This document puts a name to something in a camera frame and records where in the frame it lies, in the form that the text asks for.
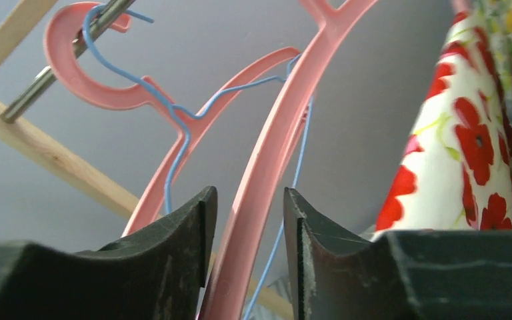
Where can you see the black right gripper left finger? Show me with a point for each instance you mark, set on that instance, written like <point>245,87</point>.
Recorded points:
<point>153,273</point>

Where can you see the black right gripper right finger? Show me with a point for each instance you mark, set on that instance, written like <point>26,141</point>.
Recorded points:
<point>336,274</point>

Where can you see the white red flower skirt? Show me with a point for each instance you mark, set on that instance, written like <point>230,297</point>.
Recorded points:
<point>456,172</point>

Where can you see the blue wire hanger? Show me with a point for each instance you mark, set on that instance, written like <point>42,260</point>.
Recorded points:
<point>232,293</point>

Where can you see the pink plastic hanger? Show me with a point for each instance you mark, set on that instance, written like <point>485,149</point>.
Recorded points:
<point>190,127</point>
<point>228,284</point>

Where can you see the pink plastic hanger front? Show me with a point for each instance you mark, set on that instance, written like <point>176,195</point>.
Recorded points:
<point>190,127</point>

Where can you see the wooden clothes rack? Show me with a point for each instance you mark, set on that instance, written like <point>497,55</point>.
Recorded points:
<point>37,146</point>

